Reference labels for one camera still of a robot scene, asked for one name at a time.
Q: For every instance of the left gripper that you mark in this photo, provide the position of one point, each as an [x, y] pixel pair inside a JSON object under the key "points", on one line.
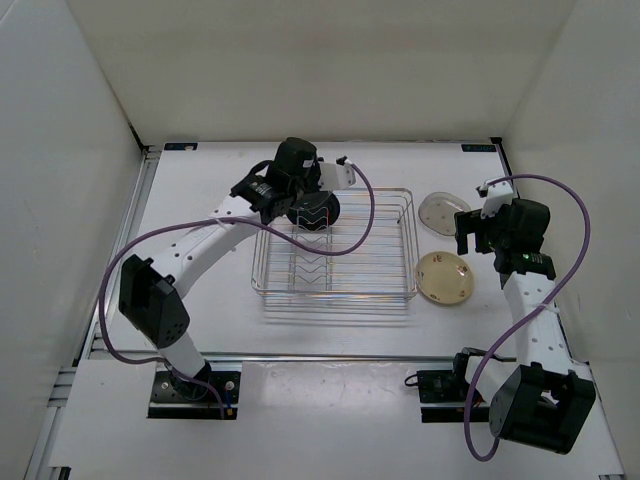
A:
{"points": [[314, 171]]}

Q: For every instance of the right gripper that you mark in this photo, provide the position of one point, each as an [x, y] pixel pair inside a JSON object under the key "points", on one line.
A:
{"points": [[472, 222]]}

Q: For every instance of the clear glass plate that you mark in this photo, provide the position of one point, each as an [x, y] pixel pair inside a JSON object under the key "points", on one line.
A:
{"points": [[437, 212]]}

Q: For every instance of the black round plate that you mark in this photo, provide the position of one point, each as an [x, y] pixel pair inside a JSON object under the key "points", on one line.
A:
{"points": [[315, 211]]}

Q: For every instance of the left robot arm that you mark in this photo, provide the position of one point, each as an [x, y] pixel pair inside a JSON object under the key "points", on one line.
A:
{"points": [[151, 290]]}

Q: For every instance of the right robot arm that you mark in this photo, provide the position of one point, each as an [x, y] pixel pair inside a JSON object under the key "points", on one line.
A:
{"points": [[543, 399]]}

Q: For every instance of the beige ceramic plate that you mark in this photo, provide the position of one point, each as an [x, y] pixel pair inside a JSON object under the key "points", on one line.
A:
{"points": [[444, 278]]}

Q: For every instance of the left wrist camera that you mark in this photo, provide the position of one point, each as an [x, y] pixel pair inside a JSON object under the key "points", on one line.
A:
{"points": [[339, 175]]}

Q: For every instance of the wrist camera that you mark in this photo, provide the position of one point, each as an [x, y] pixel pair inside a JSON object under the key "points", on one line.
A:
{"points": [[339, 175], [495, 193]]}

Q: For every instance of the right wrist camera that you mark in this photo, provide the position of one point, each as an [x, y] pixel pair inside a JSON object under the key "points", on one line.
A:
{"points": [[495, 193]]}

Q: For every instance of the chrome wire dish rack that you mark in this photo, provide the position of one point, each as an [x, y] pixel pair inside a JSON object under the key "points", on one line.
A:
{"points": [[383, 266]]}

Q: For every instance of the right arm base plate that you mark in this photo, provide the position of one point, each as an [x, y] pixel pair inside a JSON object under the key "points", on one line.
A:
{"points": [[441, 395]]}

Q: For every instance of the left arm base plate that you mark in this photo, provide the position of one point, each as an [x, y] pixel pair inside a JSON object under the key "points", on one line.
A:
{"points": [[174, 399]]}

